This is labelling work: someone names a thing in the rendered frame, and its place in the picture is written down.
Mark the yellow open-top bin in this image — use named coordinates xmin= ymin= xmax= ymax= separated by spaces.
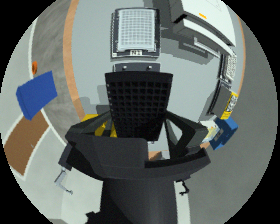
xmin=81 ymin=114 xmax=117 ymax=137

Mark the blue open-top box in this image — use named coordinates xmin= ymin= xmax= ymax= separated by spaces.
xmin=209 ymin=116 xmax=239 ymax=150

